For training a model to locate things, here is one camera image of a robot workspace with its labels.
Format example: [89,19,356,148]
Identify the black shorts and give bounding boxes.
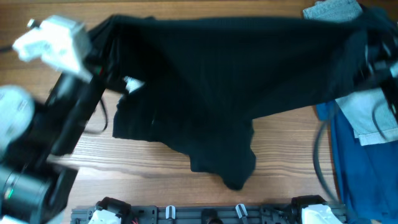
[89,15,368,190]

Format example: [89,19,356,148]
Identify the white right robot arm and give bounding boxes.
[361,8,397,119]

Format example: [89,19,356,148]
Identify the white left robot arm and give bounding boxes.
[1,16,105,223]

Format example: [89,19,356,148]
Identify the light blue denim jeans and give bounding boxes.
[303,0,397,146]

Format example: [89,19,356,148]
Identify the blue garment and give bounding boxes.
[330,112,397,223]

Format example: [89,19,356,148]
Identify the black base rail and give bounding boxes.
[70,195,348,224]

